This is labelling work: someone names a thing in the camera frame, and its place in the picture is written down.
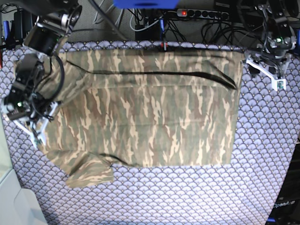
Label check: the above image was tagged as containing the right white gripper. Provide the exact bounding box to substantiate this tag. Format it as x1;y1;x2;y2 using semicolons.
14;101;60;148

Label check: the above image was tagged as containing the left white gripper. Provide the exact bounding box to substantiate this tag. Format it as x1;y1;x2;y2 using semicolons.
245;51;292;91

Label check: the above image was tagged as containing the camouflage T-shirt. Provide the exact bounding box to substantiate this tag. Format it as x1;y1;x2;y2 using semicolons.
37;49;245;188

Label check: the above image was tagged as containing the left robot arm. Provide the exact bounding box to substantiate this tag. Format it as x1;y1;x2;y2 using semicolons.
237;0;297;91

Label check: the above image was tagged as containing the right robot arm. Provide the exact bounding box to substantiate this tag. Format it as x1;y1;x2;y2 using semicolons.
0;0;82;147

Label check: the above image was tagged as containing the patterned blue tablecloth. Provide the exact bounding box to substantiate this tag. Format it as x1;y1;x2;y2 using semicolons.
0;40;300;225

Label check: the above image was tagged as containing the white plastic bin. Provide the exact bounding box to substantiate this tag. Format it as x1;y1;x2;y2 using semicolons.
0;121;47;225

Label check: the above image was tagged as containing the red black table clamp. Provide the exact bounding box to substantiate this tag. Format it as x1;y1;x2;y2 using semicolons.
161;41;168;52

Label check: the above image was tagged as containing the black box under table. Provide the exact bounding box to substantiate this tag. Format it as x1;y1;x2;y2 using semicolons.
135;24;161;41

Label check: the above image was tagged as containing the black power adapter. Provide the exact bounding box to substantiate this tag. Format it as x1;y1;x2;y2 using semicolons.
14;9;37;40

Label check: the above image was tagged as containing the black OpenArm case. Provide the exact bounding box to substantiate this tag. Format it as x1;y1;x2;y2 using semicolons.
266;144;300;225

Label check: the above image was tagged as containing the black power strip red switch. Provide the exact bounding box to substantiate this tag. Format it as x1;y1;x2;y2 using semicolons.
176;9;229;21

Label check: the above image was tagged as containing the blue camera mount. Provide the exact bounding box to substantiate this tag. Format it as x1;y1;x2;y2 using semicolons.
113;0;179;9

